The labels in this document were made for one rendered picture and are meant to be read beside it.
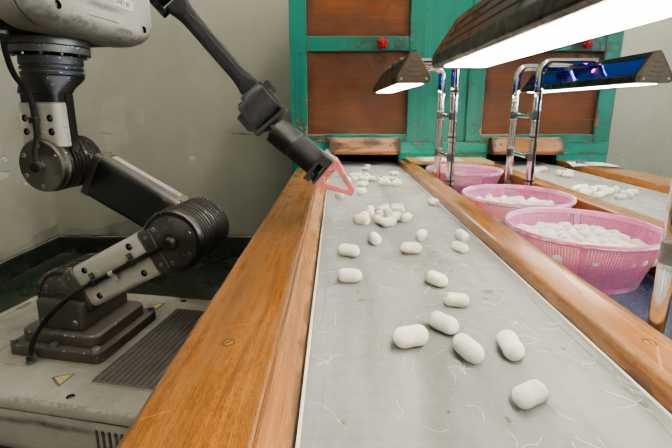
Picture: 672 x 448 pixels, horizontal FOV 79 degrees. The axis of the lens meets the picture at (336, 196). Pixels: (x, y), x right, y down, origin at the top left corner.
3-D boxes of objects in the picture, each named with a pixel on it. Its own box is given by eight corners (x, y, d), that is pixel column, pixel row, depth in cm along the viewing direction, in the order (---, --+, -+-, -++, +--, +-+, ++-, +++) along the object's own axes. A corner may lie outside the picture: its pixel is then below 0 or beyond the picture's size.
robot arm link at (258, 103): (236, 101, 119) (264, 76, 118) (249, 116, 121) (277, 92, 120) (229, 116, 78) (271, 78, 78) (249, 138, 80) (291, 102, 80)
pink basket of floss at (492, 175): (477, 206, 131) (479, 177, 129) (410, 193, 150) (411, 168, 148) (514, 194, 149) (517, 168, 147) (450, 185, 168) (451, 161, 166)
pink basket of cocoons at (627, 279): (539, 303, 66) (545, 247, 64) (481, 248, 92) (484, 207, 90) (704, 303, 66) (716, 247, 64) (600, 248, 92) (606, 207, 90)
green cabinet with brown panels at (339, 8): (291, 142, 175) (285, -110, 155) (302, 134, 229) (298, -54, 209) (609, 142, 175) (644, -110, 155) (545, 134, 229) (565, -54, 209)
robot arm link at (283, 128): (260, 136, 80) (279, 113, 79) (265, 137, 86) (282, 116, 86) (288, 159, 80) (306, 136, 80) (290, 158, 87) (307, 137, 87)
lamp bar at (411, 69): (396, 82, 95) (397, 49, 93) (372, 92, 156) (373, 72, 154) (431, 82, 95) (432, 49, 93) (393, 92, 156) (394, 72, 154)
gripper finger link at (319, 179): (363, 177, 88) (329, 149, 87) (364, 182, 81) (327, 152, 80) (342, 201, 90) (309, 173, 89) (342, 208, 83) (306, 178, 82)
